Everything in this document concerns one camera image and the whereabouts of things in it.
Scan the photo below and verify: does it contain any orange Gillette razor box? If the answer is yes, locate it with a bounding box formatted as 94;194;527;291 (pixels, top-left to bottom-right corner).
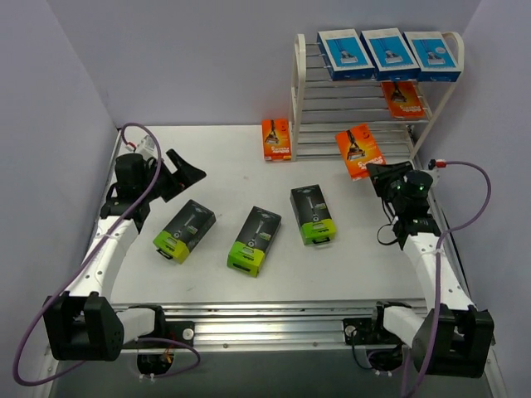
335;124;386;181
381;81;425;119
261;119;292;162

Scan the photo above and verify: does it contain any black green razor box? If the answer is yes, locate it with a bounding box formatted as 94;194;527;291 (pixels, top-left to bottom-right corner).
153;200;216;264
290;184;336;245
227;206;281;278

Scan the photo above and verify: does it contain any blue white Harry's razor box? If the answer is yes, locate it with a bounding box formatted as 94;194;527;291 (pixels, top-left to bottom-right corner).
360;27;420;81

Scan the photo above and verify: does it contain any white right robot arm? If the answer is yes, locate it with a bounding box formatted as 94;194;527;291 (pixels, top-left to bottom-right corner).
367;160;494;378

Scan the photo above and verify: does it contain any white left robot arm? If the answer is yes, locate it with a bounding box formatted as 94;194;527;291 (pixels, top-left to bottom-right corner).
43;149;207;362

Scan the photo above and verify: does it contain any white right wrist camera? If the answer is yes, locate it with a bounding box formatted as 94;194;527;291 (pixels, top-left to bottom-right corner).
424;159;447;187

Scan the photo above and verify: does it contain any cream metal wire shelf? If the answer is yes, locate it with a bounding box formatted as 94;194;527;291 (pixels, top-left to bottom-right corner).
289;34;458;161

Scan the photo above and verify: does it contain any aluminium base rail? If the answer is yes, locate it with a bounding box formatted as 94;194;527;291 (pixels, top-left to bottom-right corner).
121;306;405;356

